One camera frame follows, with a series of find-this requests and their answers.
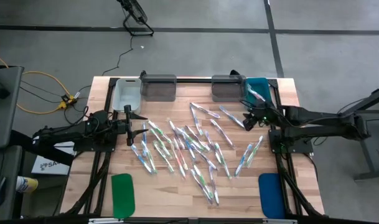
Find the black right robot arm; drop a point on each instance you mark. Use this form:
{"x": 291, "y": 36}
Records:
{"x": 316, "y": 130}

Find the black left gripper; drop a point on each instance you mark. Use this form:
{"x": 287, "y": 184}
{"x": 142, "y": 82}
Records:
{"x": 128, "y": 126}

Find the grey side table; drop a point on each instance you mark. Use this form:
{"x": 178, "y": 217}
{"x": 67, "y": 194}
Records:
{"x": 376, "y": 155}

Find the red toothbrush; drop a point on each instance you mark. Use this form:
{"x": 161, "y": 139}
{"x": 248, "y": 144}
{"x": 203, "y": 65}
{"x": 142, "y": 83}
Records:
{"x": 181, "y": 154}
{"x": 254, "y": 92}
{"x": 259, "y": 95}
{"x": 178, "y": 160}

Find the yellow power plug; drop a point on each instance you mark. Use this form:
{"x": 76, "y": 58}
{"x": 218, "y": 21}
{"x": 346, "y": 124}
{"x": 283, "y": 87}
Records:
{"x": 66, "y": 101}

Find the teal plastic bin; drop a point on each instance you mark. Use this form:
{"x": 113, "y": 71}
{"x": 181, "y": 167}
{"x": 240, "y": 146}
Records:
{"x": 260, "y": 84}

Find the blue flat mat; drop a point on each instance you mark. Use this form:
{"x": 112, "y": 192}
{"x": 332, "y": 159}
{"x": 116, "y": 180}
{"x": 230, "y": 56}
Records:
{"x": 270, "y": 196}

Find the white plastic bin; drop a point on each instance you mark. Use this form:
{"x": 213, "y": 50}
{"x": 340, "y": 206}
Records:
{"x": 127, "y": 93}

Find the white printed box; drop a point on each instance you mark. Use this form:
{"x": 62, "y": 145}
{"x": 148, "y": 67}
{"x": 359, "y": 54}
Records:
{"x": 52, "y": 168}

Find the smoky transparent plastic bin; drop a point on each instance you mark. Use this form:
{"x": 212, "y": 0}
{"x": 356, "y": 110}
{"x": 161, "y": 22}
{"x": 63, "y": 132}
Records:
{"x": 158, "y": 91}
{"x": 228, "y": 91}

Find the yellow and white can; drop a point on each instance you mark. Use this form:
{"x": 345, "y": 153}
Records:
{"x": 27, "y": 184}

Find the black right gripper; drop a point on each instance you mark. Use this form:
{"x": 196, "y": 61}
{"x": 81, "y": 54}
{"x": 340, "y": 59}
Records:
{"x": 265, "y": 114}

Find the green flat mat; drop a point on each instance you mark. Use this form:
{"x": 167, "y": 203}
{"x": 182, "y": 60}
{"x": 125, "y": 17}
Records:
{"x": 123, "y": 196}

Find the black floor fan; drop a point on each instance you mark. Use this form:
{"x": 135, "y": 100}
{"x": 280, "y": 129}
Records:
{"x": 134, "y": 11}

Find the blue toothbrush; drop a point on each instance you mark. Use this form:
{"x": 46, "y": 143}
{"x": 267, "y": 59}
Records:
{"x": 189, "y": 147}
{"x": 144, "y": 138}
{"x": 141, "y": 158}
{"x": 232, "y": 117}
{"x": 243, "y": 160}
{"x": 196, "y": 119}

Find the grey desk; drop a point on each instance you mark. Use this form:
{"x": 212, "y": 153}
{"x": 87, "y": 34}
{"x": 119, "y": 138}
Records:
{"x": 8, "y": 118}

